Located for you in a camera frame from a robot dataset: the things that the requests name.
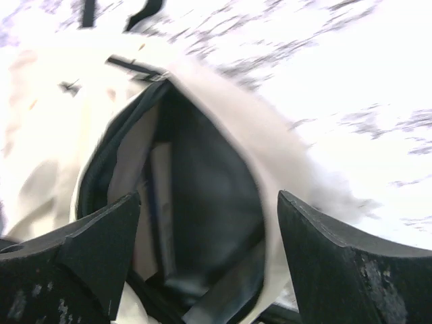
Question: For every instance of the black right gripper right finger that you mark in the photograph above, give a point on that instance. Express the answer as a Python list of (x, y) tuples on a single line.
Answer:
[(343, 275)]

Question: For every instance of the purple treehouse book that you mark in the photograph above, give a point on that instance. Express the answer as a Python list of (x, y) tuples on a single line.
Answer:
[(157, 176)]

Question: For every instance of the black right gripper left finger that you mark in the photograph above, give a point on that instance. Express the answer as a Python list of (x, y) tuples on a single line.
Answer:
[(74, 274)]

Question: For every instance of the beige canvas student backpack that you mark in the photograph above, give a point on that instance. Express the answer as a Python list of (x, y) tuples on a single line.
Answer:
[(83, 122)]

